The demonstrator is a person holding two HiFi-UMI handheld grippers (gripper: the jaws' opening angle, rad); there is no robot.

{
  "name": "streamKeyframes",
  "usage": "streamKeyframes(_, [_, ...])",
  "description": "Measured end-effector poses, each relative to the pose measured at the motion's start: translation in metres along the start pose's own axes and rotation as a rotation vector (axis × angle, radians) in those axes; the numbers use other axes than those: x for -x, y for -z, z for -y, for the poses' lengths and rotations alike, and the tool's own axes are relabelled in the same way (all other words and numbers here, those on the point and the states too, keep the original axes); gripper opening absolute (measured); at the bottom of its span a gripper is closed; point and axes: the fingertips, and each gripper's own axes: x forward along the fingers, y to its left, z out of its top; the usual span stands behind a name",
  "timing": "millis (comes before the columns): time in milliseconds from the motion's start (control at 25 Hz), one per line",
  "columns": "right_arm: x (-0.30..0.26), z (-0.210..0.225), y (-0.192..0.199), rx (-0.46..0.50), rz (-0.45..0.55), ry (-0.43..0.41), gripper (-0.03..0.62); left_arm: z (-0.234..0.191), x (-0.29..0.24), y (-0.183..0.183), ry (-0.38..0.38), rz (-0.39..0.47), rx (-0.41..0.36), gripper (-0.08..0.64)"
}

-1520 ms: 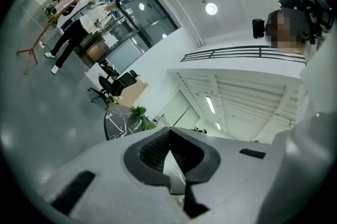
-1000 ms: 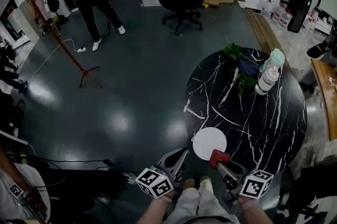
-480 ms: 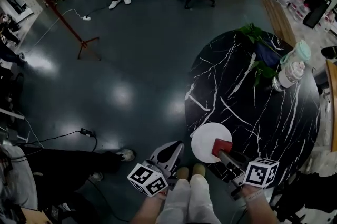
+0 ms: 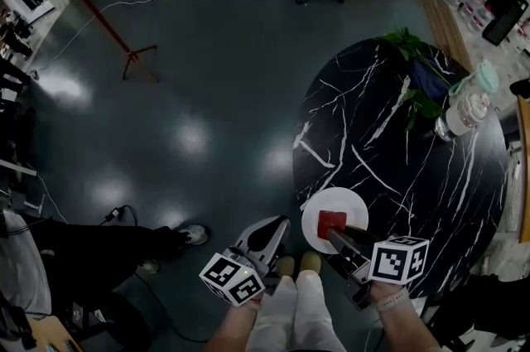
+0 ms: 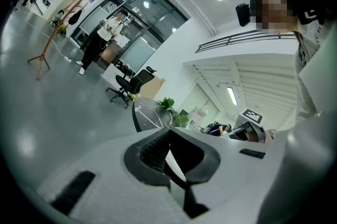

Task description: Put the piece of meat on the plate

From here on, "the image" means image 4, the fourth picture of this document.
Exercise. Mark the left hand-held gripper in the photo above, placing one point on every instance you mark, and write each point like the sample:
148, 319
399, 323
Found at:
232, 279

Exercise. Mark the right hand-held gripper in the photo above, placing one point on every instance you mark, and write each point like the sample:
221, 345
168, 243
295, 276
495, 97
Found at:
398, 260

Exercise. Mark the red piece of meat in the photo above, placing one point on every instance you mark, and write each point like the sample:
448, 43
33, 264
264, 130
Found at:
331, 223

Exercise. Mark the white round plate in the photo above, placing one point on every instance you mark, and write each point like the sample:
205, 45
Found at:
335, 201

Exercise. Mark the person's left forearm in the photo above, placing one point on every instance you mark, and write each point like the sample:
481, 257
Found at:
232, 327

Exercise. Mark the person's right forearm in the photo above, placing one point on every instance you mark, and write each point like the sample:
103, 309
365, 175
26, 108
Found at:
408, 327

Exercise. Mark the person's beige left shoe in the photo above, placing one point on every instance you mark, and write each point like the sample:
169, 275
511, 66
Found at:
285, 265

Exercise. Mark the person's beige shoe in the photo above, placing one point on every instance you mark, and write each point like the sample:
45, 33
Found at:
310, 261
285, 265

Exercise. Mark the person's beige right shoe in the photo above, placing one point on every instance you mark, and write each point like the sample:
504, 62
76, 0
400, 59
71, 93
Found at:
310, 261

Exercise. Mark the white wrist watch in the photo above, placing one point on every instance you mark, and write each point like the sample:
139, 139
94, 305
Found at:
391, 302

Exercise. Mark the person's white trousers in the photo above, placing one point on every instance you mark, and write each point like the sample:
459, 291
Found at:
298, 313

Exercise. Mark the clear glass bottle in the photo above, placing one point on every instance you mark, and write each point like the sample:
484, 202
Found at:
443, 128

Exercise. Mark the black power adapter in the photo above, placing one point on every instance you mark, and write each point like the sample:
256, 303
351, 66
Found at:
116, 213

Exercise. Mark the dark blue cloth bag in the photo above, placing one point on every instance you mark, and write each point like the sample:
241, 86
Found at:
430, 77

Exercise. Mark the wooden side furniture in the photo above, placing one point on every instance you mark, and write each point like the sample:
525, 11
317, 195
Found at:
522, 168

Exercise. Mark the green leafy plant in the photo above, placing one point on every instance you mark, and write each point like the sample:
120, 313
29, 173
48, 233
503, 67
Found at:
414, 52

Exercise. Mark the mint green lidded cup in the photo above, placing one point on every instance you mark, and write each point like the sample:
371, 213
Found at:
476, 79

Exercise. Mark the wooden floor plank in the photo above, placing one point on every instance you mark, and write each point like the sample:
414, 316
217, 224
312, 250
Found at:
445, 25

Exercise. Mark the black rectangular case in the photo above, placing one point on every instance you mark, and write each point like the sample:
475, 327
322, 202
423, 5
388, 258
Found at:
505, 11

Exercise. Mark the red coat stand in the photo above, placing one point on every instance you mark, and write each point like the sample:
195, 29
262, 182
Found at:
95, 11

